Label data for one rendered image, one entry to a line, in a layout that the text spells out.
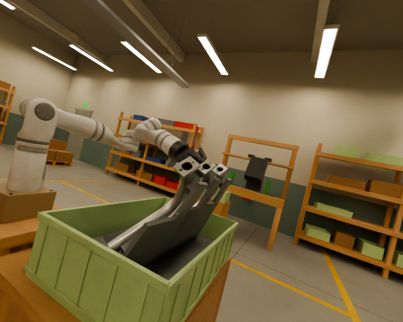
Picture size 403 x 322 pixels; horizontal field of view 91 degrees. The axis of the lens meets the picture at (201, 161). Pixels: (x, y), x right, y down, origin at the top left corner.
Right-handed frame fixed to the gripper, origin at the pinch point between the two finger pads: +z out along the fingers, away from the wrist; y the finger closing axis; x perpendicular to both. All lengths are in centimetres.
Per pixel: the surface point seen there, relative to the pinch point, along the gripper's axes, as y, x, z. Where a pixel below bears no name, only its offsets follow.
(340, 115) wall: 475, 201, -3
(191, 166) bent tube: -10.4, -14.0, 4.8
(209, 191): -2.9, 3.8, 5.5
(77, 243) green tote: -39.2, -3.5, -3.3
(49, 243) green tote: -44.7, 0.5, -10.7
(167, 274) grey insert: -27.3, 14.4, 12.2
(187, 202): -15.4, -7.2, 8.5
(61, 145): 3, 398, -619
